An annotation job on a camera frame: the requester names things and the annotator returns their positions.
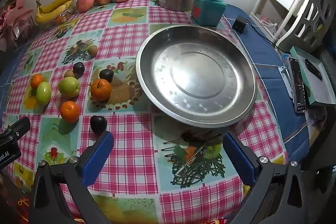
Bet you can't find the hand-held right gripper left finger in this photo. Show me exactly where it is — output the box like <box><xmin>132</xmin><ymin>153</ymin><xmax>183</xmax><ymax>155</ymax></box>
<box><xmin>29</xmin><ymin>131</ymin><xmax>114</xmax><ymax>224</ymax></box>

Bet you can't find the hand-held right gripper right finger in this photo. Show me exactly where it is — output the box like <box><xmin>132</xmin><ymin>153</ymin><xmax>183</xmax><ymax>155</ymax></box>
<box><xmin>223</xmin><ymin>132</ymin><xmax>309</xmax><ymax>224</ymax></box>

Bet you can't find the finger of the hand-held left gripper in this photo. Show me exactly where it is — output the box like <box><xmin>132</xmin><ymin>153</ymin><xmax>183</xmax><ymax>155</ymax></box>
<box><xmin>0</xmin><ymin>116</ymin><xmax>31</xmax><ymax>144</ymax></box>

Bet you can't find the dark purple plum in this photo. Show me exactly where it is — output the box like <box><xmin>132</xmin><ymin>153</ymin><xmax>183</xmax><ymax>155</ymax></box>
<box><xmin>99</xmin><ymin>69</ymin><xmax>114</xmax><ymax>83</ymax></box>
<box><xmin>73</xmin><ymin>62</ymin><xmax>85</xmax><ymax>75</ymax></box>
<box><xmin>90</xmin><ymin>115</ymin><xmax>108</xmax><ymax>134</ymax></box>

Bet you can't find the oblong green apple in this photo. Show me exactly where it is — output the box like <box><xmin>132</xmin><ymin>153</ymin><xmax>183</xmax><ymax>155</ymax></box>
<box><xmin>36</xmin><ymin>81</ymin><xmax>52</xmax><ymax>105</ymax></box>

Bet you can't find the orange mandarin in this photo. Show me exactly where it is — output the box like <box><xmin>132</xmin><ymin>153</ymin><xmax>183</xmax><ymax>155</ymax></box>
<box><xmin>30</xmin><ymin>74</ymin><xmax>44</xmax><ymax>88</ymax></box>
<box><xmin>60</xmin><ymin>101</ymin><xmax>80</xmax><ymax>123</ymax></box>
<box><xmin>91</xmin><ymin>79</ymin><xmax>112</xmax><ymax>101</ymax></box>

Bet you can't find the round green apple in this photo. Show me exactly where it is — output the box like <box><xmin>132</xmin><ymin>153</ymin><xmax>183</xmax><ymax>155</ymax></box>
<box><xmin>58</xmin><ymin>77</ymin><xmax>80</xmax><ymax>97</ymax></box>

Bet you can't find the round steel basin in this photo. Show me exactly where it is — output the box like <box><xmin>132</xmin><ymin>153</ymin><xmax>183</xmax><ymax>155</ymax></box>
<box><xmin>136</xmin><ymin>25</ymin><xmax>258</xmax><ymax>128</ymax></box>

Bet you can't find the red patterned cloth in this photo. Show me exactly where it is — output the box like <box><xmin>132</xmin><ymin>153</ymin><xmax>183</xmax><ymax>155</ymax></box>
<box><xmin>16</xmin><ymin>196</ymin><xmax>37</xmax><ymax>224</ymax></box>

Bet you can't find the black smartphone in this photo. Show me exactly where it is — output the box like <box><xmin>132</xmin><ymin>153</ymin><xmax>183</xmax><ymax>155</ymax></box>
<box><xmin>286</xmin><ymin>56</ymin><xmax>307</xmax><ymax>114</ymax></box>

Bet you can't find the teal cardboard tray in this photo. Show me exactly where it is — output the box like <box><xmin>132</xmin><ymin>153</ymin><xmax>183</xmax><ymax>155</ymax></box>
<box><xmin>290</xmin><ymin>46</ymin><xmax>336</xmax><ymax>105</ymax></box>

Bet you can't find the pink flower bouquet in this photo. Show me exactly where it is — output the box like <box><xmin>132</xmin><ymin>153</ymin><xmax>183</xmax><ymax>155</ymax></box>
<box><xmin>0</xmin><ymin>0</ymin><xmax>38</xmax><ymax>51</ymax></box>

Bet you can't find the yellow banana bunch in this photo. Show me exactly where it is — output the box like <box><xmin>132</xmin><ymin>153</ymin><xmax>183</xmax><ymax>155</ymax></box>
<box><xmin>35</xmin><ymin>0</ymin><xmax>79</xmax><ymax>24</ymax></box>

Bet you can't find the pink checked fruit-print tablecloth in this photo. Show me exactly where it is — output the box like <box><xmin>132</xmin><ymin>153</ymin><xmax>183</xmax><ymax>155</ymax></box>
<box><xmin>4</xmin><ymin>0</ymin><xmax>289</xmax><ymax>224</ymax></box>

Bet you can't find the black power adapter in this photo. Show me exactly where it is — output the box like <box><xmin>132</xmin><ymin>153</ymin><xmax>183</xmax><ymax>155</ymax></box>
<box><xmin>232</xmin><ymin>15</ymin><xmax>247</xmax><ymax>31</ymax></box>

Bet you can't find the pink cloth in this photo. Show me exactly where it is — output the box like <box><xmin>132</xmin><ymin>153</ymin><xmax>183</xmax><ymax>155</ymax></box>
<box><xmin>259</xmin><ymin>16</ymin><xmax>279</xmax><ymax>33</ymax></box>

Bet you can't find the teal box with red label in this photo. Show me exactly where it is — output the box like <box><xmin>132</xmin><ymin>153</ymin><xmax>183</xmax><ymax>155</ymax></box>
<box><xmin>192</xmin><ymin>0</ymin><xmax>227</xmax><ymax>26</ymax></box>

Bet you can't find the white plastic laundry basket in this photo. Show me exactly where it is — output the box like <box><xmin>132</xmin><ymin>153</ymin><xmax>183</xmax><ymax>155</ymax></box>
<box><xmin>276</xmin><ymin>0</ymin><xmax>328</xmax><ymax>54</ymax></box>

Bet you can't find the black cable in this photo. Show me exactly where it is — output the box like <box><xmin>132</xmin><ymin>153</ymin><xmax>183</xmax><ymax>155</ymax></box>
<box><xmin>244</xmin><ymin>21</ymin><xmax>290</xmax><ymax>54</ymax></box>

